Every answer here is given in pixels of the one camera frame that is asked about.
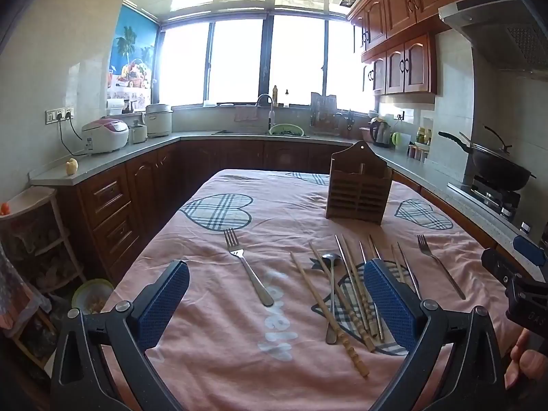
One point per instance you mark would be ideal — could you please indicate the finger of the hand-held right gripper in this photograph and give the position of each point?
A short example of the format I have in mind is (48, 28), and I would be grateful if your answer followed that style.
(498, 265)
(530, 250)

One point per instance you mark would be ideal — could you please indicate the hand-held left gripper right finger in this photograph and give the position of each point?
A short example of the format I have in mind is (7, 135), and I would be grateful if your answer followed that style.
(389, 304)

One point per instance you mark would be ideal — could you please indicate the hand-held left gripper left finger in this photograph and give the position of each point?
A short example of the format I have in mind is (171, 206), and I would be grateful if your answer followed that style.
(165, 299)

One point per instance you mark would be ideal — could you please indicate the wooden chopstick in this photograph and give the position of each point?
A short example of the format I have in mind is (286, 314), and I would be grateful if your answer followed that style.
(354, 265)
(397, 263)
(308, 279)
(361, 329)

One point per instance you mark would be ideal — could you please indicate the wooden utensil holder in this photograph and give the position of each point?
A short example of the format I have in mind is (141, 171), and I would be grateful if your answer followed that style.
(357, 192)

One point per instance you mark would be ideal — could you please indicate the person's right hand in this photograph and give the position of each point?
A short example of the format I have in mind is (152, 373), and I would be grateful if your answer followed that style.
(528, 366)

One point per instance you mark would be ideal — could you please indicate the steel fork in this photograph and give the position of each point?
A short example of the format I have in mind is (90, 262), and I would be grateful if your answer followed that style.
(250, 272)
(441, 265)

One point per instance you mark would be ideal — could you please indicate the steel spoon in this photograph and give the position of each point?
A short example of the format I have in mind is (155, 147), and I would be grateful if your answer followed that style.
(330, 299)

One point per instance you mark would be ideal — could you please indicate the gas stove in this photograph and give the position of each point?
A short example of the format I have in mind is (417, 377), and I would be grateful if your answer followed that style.
(492, 197)

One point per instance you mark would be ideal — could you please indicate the pink heart print tablecloth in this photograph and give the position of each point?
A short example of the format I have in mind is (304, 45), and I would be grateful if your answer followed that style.
(214, 351)

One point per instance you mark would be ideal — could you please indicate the green bowl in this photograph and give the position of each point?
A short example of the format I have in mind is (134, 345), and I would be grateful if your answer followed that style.
(92, 297)

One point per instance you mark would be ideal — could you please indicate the black wok with lid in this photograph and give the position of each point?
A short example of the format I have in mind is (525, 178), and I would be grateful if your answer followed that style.
(501, 167)

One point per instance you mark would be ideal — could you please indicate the wooden lower cabinets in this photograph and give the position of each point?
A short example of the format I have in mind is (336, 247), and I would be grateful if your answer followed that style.
(141, 192)

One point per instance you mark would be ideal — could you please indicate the wooden cabinets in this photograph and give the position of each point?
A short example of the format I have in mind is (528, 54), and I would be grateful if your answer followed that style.
(141, 192)
(406, 8)

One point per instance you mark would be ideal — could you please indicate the seasoning jar set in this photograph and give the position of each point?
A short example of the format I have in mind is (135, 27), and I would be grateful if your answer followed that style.
(417, 153)

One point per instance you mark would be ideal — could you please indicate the pink floral cloth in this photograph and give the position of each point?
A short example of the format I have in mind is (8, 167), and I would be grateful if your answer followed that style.
(19, 299)

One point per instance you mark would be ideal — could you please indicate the grey kitchen countertop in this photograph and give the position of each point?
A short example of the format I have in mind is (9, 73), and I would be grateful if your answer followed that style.
(115, 160)

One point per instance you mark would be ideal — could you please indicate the condiment bottles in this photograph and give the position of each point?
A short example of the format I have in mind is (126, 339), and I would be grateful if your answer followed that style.
(424, 135)

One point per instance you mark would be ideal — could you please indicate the corner shelf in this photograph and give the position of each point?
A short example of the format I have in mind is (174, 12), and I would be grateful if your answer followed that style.
(43, 205)

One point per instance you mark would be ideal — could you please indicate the small white cooker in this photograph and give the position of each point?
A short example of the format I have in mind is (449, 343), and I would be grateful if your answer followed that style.
(138, 132)

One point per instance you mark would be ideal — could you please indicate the electric kettle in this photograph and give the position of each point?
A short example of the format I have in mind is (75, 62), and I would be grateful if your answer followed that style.
(380, 132)

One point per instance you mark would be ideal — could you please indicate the pink and white rice cooker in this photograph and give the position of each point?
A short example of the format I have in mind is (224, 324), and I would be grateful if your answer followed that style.
(105, 137)

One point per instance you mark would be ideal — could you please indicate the large white rice cooker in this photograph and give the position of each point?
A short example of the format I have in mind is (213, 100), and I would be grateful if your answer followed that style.
(158, 122)

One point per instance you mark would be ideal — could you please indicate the kitchen sink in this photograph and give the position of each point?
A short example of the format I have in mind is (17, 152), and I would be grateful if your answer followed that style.
(239, 133)

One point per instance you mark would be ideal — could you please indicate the small orange item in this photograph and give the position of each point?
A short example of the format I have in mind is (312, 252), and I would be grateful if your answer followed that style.
(4, 209)

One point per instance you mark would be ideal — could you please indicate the white soap dish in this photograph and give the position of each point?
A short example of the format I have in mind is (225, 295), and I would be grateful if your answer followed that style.
(209, 104)

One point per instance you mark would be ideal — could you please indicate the green colander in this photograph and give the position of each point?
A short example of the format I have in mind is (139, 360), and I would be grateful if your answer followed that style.
(287, 129)

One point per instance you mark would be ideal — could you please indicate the sink faucet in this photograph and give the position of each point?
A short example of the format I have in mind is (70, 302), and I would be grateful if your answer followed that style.
(270, 115)

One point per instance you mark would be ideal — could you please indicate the steel range hood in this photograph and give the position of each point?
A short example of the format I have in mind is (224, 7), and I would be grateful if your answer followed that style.
(505, 30)

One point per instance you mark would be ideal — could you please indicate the yellow bottle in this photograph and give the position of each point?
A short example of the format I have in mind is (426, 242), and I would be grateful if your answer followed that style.
(275, 96)

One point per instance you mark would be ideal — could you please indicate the kitchen window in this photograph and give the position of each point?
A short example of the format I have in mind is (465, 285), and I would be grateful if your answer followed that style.
(239, 60)

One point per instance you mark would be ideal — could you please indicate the wooden upper cabinets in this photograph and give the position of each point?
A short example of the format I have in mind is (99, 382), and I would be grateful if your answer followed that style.
(406, 8)

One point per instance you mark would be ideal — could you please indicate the wall power socket strip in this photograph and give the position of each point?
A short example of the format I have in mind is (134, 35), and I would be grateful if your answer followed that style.
(60, 114)

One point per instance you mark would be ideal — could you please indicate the tropical fruit wall poster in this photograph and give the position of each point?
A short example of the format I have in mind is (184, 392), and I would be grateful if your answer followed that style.
(132, 51)

